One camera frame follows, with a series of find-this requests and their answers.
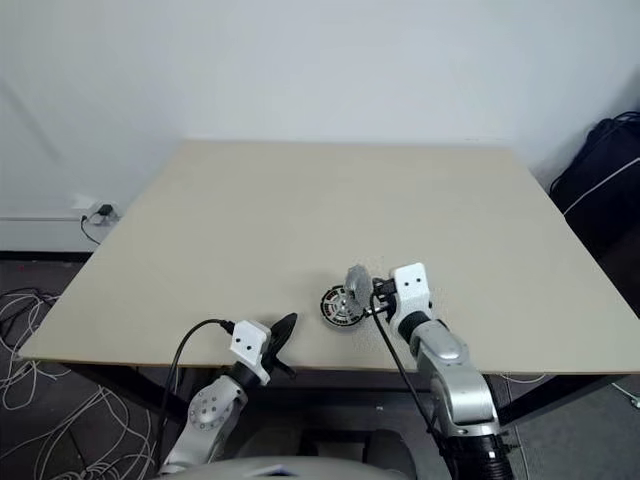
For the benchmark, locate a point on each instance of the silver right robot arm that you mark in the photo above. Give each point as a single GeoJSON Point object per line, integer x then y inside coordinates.
{"type": "Point", "coordinates": [450, 370]}

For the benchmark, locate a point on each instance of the black fabric bag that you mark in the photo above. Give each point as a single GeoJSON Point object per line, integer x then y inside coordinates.
{"type": "Point", "coordinates": [600, 200]}

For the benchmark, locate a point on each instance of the grey robot torso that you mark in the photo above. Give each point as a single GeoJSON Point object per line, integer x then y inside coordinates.
{"type": "Point", "coordinates": [300, 462]}

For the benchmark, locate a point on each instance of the black metal table frame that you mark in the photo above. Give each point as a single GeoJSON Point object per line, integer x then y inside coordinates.
{"type": "Point", "coordinates": [560, 397]}

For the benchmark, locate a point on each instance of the black power adapter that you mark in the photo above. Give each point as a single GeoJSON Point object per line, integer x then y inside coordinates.
{"type": "Point", "coordinates": [105, 209]}

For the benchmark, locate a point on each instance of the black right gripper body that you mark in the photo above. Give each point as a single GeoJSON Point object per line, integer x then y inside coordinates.
{"type": "Point", "coordinates": [390, 300]}

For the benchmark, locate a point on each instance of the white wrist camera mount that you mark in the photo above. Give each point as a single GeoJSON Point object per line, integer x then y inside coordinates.
{"type": "Point", "coordinates": [247, 340]}
{"type": "Point", "coordinates": [410, 285]}

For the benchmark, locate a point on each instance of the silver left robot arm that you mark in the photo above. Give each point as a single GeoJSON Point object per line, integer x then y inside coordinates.
{"type": "Point", "coordinates": [210, 405]}

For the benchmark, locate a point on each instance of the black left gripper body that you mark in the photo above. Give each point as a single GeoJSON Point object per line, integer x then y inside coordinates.
{"type": "Point", "coordinates": [278, 359]}

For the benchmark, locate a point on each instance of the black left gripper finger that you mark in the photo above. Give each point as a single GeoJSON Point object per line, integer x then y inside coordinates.
{"type": "Point", "coordinates": [286, 334]}
{"type": "Point", "coordinates": [286, 322]}

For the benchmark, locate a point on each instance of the white wall power strip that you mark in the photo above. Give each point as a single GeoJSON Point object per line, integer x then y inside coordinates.
{"type": "Point", "coordinates": [82, 201]}

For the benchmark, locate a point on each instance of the silver round motor lid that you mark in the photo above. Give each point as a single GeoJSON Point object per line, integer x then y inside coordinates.
{"type": "Point", "coordinates": [357, 285]}

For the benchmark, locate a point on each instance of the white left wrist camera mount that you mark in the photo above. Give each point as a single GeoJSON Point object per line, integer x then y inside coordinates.
{"type": "Point", "coordinates": [247, 340]}

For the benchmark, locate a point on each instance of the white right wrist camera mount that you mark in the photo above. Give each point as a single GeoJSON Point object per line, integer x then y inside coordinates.
{"type": "Point", "coordinates": [410, 285]}

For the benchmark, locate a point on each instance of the black spoked rotor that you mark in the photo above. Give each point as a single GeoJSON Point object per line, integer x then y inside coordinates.
{"type": "Point", "coordinates": [342, 302]}

